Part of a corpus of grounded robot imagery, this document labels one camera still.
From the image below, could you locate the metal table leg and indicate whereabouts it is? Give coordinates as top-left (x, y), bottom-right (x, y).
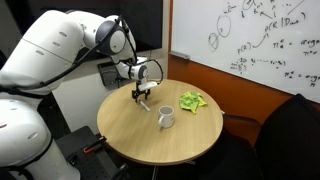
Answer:
top-left (151, 164), bottom-right (160, 180)

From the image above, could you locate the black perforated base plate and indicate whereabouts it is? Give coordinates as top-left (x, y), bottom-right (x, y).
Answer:
top-left (54, 125), bottom-right (134, 180)

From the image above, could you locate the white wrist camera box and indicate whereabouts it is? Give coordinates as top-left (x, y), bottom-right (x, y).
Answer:
top-left (137, 81), bottom-right (160, 92)

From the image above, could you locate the grey whiteboard tray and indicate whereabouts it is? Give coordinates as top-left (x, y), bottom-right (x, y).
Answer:
top-left (169, 50), bottom-right (191, 61)

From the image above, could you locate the white ceramic mug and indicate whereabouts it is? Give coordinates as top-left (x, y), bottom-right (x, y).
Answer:
top-left (156, 105), bottom-right (176, 130)

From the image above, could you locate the round wooden table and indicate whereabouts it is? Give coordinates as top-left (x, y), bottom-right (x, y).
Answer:
top-left (96, 78), bottom-right (225, 167)

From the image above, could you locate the black office chair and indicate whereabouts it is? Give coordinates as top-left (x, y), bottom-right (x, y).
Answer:
top-left (218, 92), bottom-right (320, 180)

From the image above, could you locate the whiteboard with writing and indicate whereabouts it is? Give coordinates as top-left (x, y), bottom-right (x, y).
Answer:
top-left (170, 0), bottom-right (320, 104)

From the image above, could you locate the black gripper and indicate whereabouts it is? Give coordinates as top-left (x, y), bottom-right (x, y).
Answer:
top-left (131, 87), bottom-right (152, 104)

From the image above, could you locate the black wire wall basket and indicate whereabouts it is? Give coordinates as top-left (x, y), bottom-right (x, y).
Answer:
top-left (97, 61), bottom-right (129, 88)

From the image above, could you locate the grey marker pen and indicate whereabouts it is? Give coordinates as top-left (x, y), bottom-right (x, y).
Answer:
top-left (139, 100), bottom-right (152, 113)

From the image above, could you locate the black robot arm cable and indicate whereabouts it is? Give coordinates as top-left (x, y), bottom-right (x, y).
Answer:
top-left (0, 14), bottom-right (165, 98)

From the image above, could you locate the green yellow crumpled cloth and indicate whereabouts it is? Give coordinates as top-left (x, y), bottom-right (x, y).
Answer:
top-left (178, 90), bottom-right (209, 115)

